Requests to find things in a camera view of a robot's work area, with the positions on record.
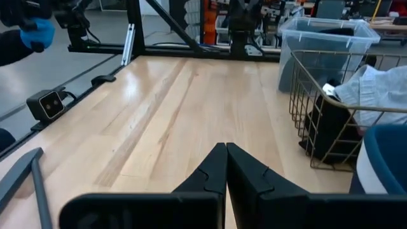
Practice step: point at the blue white fabric bin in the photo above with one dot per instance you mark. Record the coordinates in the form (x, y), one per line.
(386, 159)

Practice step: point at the person's hand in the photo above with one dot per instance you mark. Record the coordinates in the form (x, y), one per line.
(39, 33)

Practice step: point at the wooden background table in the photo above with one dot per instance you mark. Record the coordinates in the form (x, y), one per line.
(388, 26)

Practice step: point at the person's forearm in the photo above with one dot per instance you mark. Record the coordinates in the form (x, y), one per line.
(12, 47)

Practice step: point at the black equipment on frame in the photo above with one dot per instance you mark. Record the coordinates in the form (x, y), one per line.
(74, 19)

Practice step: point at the black handheld device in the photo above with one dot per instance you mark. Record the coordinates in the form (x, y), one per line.
(22, 11)

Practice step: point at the yellow pole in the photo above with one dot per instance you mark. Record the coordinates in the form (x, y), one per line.
(376, 7)

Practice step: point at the orange equipment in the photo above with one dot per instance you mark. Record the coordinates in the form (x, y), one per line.
(210, 22)

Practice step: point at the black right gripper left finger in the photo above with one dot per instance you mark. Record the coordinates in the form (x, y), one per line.
(211, 173)

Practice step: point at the light grey knit cloth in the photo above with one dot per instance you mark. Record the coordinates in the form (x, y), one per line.
(375, 92)

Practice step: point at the grey metal strut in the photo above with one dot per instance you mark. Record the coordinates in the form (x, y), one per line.
(22, 171)

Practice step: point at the grey blue chair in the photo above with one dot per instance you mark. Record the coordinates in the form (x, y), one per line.
(330, 9)

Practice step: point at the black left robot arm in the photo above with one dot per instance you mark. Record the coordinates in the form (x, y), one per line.
(245, 22)

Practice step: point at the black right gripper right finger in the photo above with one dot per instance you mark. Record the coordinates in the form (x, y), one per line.
(254, 191)

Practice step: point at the silver aluminium bracket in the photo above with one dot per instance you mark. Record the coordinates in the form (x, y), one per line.
(128, 44)

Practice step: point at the clear plastic bin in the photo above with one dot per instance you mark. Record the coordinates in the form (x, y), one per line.
(327, 44)

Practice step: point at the black knit cloth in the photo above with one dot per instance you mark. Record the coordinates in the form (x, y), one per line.
(327, 130)

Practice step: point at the black table-level camera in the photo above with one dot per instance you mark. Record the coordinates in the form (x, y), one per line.
(46, 105)

